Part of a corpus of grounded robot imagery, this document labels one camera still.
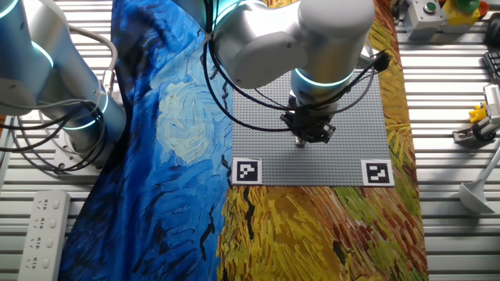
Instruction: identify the yellow plastic box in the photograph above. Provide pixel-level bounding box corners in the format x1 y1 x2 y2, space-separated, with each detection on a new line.
443 0 491 34

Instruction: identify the silver clamp base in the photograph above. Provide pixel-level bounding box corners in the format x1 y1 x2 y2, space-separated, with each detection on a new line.
452 128 498 147

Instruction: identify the grey green button box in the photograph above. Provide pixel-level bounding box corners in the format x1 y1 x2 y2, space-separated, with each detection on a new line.
403 0 447 41

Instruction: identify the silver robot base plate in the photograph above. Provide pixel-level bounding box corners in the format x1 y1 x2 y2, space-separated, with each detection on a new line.
52 134 105 177

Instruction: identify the black white ArUco marker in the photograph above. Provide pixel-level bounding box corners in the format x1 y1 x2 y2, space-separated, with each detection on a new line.
360 159 395 188
231 157 263 186

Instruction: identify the black base cable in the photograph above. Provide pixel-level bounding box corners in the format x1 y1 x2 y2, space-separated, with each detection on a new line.
0 97 113 173

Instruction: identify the Van Gogh print cloth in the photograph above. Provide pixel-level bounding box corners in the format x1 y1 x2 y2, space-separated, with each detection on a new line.
58 0 430 281

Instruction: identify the black keyboard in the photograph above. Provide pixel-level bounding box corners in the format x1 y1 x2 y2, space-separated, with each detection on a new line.
483 50 500 85

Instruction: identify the black round object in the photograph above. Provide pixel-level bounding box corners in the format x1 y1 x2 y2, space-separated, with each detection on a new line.
484 23 500 48

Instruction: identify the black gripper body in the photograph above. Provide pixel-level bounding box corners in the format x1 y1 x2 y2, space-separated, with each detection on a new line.
288 111 334 131

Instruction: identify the thick grey cable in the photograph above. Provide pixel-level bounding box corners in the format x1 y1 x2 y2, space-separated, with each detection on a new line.
64 23 120 97

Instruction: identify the white power strip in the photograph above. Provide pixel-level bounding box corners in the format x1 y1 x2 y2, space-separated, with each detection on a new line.
17 190 72 281

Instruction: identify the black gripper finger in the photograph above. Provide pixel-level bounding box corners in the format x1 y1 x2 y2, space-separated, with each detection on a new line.
280 112 304 138
305 123 338 145

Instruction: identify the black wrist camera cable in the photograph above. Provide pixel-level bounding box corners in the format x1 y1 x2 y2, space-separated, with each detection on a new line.
209 0 393 114

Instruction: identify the small yellow toy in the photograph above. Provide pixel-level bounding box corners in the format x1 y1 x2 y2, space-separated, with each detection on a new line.
468 101 488 124

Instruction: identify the grey Lego baseplate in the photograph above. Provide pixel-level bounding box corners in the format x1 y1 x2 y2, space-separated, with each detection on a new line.
232 69 395 187

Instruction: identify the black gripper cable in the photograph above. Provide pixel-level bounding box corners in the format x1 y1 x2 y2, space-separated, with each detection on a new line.
201 0 292 133

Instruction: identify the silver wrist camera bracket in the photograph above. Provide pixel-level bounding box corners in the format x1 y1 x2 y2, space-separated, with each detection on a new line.
358 53 382 72

